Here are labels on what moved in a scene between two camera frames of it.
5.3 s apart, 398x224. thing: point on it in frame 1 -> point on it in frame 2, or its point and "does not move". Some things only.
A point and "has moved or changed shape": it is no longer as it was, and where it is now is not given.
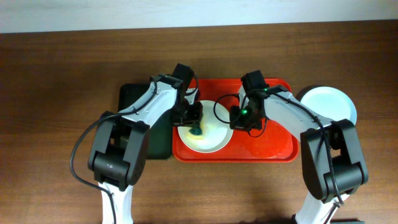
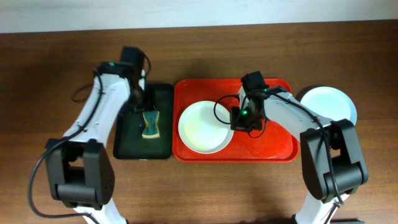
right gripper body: [244, 119] does not move
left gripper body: [186, 114] -> [142, 102]
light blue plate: [328, 102] does not move
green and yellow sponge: [196, 130] has moved or changed shape
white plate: [215, 135] does not move
